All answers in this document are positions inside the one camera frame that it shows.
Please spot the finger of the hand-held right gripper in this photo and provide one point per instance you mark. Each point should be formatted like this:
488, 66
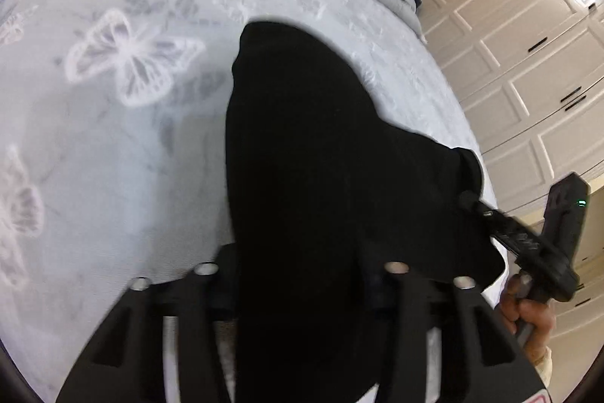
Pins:
481, 212

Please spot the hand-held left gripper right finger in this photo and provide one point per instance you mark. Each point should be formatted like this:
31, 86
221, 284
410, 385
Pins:
401, 289

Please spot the butterfly print bed sheet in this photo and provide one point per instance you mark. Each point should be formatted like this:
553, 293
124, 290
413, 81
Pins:
118, 157

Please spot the person's right forearm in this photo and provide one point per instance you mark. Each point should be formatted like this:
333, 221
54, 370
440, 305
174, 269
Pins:
542, 367

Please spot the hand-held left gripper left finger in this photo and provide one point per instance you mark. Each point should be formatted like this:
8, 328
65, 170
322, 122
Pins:
207, 289

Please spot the black pants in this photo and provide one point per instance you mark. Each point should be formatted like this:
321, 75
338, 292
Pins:
306, 171

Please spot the person's right hand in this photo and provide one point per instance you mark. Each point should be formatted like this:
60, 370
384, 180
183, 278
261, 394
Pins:
535, 322

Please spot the white wardrobe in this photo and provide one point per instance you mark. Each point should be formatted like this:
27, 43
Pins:
519, 53

